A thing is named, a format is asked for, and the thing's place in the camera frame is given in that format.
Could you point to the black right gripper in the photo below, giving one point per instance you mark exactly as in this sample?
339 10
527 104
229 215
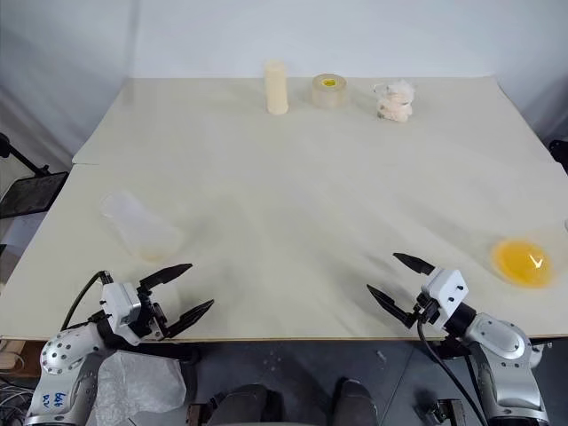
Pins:
427 310

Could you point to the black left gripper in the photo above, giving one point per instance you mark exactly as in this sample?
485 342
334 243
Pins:
151 321

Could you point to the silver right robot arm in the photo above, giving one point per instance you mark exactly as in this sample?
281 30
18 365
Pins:
501 350

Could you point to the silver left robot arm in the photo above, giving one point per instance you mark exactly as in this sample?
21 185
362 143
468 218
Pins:
62 355

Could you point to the clear plastic cup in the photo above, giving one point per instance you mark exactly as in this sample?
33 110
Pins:
142 226

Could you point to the white plastic bag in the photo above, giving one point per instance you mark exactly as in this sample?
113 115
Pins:
137 386

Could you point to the dark rounded shape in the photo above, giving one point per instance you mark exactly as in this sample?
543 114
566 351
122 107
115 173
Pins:
357 401
246 406

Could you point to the black tablet on stand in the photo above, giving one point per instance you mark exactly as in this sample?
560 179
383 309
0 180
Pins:
31 193

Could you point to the crumpled clear plastic bag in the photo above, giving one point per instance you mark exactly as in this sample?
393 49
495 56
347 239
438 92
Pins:
395 102

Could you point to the black stand part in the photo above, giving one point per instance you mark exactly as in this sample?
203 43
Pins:
560 153

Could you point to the clear tape roll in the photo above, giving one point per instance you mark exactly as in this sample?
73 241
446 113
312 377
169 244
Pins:
328 93

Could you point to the cream cylinder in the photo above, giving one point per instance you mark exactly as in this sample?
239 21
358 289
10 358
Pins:
276 89

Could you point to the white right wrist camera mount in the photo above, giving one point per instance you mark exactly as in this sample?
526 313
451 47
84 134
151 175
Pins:
446 290

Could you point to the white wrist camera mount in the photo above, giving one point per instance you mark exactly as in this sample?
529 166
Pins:
446 290
119 306

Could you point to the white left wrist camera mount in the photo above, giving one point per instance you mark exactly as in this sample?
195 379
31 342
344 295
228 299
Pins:
119 306

